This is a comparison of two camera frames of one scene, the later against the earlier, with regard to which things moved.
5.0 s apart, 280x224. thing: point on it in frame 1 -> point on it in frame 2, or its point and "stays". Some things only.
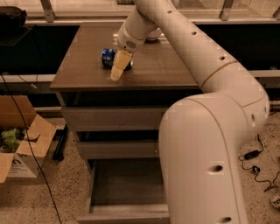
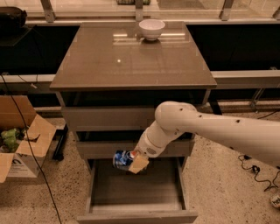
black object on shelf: (11, 17) stays
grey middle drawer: (120, 150) stays
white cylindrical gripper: (129, 43) -> (145, 147)
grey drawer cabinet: (115, 125) stays
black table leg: (60, 136) stays
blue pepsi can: (108, 58) -> (122, 159)
